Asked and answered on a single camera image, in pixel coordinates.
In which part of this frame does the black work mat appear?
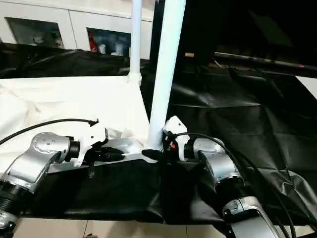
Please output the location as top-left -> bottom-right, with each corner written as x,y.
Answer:
0,42 -> 317,231

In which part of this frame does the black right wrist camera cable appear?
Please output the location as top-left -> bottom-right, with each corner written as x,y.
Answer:
170,132 -> 298,238

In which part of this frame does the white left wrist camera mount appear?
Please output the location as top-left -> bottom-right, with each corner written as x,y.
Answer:
73,122 -> 109,168

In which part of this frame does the grey metal rod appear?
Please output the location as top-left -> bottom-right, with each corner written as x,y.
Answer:
214,52 -> 317,73

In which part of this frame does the white sideboard with glass doors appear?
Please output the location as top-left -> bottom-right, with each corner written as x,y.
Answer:
0,0 -> 156,60

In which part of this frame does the white plastic table top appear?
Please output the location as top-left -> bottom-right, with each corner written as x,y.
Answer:
0,74 -> 163,177

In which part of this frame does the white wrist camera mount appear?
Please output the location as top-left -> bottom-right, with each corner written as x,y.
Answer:
162,115 -> 190,162
73,122 -> 109,168

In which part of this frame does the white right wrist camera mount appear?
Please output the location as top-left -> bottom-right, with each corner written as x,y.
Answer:
162,115 -> 190,162

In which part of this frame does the white plastic table leg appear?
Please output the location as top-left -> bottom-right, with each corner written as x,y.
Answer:
147,0 -> 187,152
128,0 -> 144,87

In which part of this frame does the white flat panel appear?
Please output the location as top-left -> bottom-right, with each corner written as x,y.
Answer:
296,76 -> 317,99

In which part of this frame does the black backdrop cloth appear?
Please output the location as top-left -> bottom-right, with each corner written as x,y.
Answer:
150,0 -> 317,70

